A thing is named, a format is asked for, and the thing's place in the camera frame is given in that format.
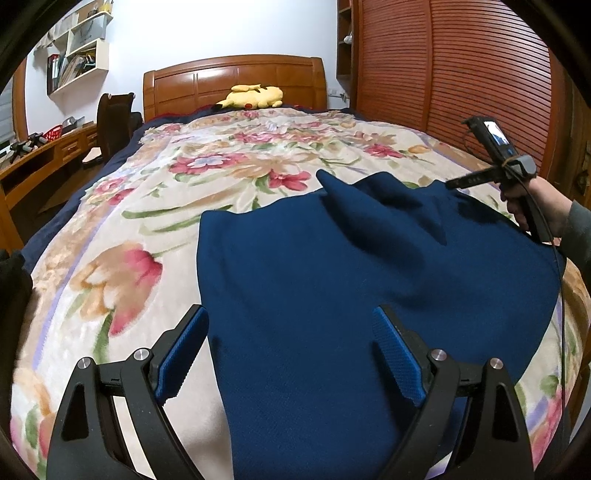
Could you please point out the black desk object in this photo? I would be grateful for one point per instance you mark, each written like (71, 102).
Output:
(25, 144)

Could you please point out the person's dark clothing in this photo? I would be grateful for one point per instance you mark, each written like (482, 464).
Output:
(11, 286)

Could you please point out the floral blanket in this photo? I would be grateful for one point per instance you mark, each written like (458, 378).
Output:
(138, 221)

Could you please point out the louvered wooden wardrobe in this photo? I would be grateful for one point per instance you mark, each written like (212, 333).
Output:
(438, 69)

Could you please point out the window blind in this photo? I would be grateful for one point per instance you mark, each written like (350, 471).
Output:
(5, 124)

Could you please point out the wooden desk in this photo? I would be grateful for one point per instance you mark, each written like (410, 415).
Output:
(46, 152)

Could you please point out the person's right hand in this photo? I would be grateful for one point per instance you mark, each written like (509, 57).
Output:
(549, 203)

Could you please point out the wall socket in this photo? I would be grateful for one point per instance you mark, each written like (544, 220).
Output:
(339, 94)

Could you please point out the wooden headboard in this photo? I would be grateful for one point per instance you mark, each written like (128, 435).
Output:
(194, 83)

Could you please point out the wooden window frame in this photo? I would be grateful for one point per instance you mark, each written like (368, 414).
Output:
(19, 106)

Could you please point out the blue suit jacket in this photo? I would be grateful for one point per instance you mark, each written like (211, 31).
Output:
(323, 277)

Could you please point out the yellow plush toy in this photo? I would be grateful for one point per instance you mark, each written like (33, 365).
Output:
(254, 96)

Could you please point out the person's right forearm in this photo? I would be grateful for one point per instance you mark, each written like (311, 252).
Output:
(579, 230)

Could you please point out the white wall shelf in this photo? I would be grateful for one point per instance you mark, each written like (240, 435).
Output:
(87, 50)

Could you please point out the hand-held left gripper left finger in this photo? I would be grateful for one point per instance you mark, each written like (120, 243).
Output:
(182, 355)

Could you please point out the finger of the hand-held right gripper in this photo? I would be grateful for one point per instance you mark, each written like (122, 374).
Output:
(471, 179)

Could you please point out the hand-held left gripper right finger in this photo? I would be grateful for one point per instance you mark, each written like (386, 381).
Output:
(399, 360)

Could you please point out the red basket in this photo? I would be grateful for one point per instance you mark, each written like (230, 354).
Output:
(53, 133)

